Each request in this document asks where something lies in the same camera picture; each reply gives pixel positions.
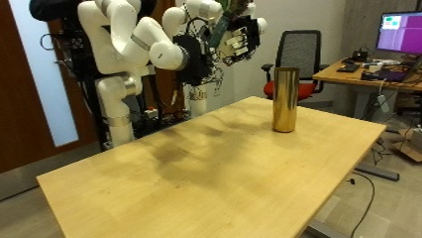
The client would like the black desk device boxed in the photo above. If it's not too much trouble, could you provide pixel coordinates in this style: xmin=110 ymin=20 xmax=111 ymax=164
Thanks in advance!
xmin=352 ymin=49 xmax=370 ymax=63

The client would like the grey table foot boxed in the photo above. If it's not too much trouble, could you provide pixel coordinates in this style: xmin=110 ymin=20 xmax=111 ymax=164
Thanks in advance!
xmin=353 ymin=163 xmax=401 ymax=182

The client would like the person in black clothes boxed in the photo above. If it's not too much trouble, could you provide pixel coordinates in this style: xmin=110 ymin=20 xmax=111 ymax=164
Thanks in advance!
xmin=28 ymin=0 xmax=96 ymax=81

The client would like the black floor cable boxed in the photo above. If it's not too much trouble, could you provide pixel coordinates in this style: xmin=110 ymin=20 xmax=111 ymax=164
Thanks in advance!
xmin=349 ymin=171 xmax=377 ymax=238

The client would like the computer monitor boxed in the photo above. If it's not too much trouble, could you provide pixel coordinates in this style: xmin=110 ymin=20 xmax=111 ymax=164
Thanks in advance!
xmin=374 ymin=11 xmax=422 ymax=57

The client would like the brown door with glass panel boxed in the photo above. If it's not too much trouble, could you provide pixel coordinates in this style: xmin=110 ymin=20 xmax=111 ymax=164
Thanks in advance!
xmin=0 ymin=0 xmax=103 ymax=174

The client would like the cardboard box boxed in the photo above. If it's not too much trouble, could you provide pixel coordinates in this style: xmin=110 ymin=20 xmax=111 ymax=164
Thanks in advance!
xmin=392 ymin=127 xmax=422 ymax=163

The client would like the gold cylinder vase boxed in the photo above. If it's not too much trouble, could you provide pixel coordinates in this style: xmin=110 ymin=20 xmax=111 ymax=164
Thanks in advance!
xmin=272 ymin=66 xmax=301 ymax=133

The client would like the wooden office desk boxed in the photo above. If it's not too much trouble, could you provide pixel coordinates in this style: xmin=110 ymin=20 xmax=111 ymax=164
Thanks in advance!
xmin=313 ymin=59 xmax=422 ymax=120

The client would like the emergency stop button box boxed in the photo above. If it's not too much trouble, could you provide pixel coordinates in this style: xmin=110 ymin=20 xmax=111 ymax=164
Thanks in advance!
xmin=144 ymin=106 xmax=161 ymax=121

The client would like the black office chair red seat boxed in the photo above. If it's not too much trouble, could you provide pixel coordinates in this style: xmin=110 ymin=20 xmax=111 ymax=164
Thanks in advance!
xmin=260 ymin=29 xmax=332 ymax=102

